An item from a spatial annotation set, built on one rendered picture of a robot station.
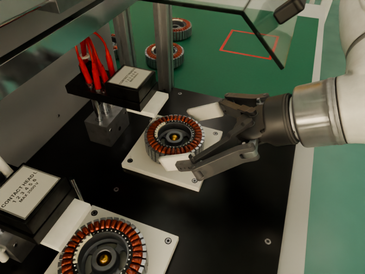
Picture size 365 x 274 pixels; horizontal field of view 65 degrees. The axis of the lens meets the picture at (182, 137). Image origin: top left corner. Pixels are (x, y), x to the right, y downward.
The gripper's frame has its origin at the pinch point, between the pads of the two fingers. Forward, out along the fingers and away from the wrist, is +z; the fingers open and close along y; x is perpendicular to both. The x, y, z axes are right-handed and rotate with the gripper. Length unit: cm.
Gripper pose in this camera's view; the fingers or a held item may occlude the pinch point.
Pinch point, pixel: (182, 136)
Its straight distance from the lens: 52.7
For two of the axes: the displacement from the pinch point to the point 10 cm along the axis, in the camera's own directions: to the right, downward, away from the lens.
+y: 3.6, -6.5, 6.6
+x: -4.6, -7.4, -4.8
